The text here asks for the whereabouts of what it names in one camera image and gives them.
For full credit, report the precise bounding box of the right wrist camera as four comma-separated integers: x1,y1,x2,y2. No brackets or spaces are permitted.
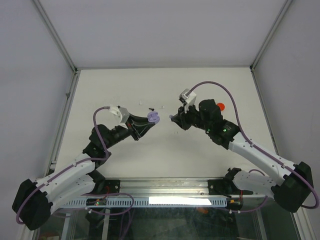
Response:
179,88,197,113

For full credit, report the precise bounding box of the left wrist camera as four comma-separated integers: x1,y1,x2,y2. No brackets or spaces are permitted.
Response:
109,106,130,124

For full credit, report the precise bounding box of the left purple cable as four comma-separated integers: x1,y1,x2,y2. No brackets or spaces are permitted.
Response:
15,106,112,225

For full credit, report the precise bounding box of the purple earbud charging case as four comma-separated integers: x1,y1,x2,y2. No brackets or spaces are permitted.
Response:
147,111,160,124

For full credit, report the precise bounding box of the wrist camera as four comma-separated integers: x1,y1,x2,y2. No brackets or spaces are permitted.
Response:
179,88,197,113
109,106,130,124

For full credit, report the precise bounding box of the right aluminium frame post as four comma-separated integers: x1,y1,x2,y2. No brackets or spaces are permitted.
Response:
249,0,294,73

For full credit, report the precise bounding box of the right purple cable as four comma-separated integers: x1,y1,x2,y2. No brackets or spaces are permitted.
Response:
189,81,316,210

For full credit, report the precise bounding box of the purple cable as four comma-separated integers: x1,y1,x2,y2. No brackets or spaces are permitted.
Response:
15,106,112,225
189,81,316,210

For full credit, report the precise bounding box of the aluminium frame post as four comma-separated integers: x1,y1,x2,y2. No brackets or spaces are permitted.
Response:
31,0,78,73
249,0,294,73

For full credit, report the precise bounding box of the red earbud charging case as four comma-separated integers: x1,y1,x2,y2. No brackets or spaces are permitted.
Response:
216,102,225,111

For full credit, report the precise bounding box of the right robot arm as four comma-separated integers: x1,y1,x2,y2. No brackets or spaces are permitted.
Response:
171,98,314,213

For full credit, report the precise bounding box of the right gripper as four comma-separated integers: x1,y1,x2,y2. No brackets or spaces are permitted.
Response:
170,101,212,132

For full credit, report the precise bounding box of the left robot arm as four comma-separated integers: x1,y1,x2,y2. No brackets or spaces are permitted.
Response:
12,107,160,231

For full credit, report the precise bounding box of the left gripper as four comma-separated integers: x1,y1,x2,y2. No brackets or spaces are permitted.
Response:
104,113,155,149

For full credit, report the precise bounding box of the slotted cable duct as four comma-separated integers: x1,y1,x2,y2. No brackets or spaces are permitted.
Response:
59,196,227,209

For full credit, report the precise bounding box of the aluminium mounting rail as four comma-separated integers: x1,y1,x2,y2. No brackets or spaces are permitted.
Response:
31,176,301,198

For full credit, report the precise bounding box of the left aluminium frame post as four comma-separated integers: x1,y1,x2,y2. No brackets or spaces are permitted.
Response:
31,0,78,73

